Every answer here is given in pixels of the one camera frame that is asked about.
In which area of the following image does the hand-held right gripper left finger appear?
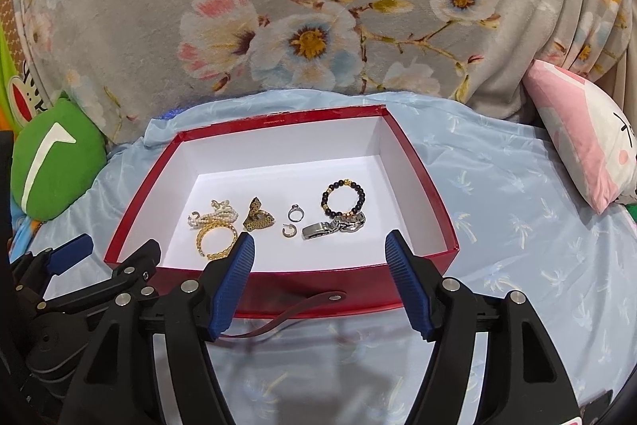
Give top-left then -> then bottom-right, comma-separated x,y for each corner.
60,232 -> 257,425

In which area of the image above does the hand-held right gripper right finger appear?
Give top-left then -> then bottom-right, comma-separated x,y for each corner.
384,229 -> 580,425

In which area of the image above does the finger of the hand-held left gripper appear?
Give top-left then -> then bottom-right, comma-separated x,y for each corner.
10,233 -> 95,292
35,240 -> 165,322

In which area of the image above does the gold chain bracelet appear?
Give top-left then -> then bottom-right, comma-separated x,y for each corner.
196,223 -> 240,261

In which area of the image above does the pearl bracelet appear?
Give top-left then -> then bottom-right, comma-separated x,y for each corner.
188,200 -> 240,229

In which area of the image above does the gold watch band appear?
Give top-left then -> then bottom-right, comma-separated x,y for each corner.
243,197 -> 276,233

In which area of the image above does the red box with strap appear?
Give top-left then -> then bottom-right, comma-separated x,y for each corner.
104,104 -> 459,341

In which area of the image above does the silver metal watch band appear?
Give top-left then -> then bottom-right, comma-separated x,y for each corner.
302,212 -> 368,239

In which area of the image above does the black bead bracelet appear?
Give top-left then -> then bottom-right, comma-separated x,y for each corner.
320,180 -> 368,217

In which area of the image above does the green pillow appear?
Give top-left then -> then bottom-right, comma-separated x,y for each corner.
10,91 -> 106,221

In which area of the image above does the light blue bed sheet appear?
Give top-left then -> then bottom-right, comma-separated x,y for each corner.
10,89 -> 637,425

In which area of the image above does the pink and white pillow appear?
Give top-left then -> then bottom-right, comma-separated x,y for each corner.
525,59 -> 637,214

